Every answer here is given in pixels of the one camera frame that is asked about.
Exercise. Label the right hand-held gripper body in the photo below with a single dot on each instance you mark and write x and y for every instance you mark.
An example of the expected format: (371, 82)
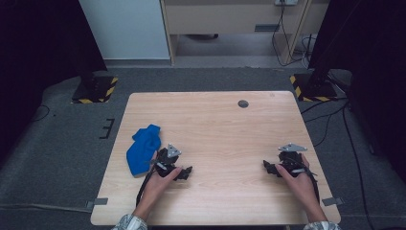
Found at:
(292, 158)

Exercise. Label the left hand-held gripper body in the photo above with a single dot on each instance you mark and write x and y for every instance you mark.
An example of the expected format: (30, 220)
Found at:
(166, 159)

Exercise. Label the blue cloth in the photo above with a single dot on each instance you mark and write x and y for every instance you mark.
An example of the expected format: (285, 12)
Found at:
(143, 150)

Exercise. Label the person's left hand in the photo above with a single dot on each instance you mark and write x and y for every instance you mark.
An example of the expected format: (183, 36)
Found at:
(156, 190)

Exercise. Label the person's right hand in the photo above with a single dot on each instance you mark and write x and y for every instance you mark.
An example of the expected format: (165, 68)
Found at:
(301, 188)

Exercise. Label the grey tape piece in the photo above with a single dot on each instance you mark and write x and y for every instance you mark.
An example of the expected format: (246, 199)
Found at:
(332, 201)
(99, 202)

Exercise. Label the round table grommet hole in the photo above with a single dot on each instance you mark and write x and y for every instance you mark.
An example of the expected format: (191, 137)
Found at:
(243, 103)

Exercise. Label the black floor tape marker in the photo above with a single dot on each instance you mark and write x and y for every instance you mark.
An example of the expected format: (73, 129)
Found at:
(108, 128)

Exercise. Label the black stand with striped base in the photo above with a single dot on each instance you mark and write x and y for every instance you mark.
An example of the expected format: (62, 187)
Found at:
(95, 91)
(314, 89)

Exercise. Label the black curtain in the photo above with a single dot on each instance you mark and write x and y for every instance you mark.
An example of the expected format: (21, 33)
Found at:
(35, 51)
(370, 48)

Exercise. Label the white cabinet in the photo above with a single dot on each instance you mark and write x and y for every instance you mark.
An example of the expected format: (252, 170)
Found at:
(124, 28)

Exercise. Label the light wooden desk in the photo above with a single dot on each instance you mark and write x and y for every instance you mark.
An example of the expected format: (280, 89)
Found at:
(217, 19)

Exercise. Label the white power strip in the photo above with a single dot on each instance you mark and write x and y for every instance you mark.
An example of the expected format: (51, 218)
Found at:
(286, 2)

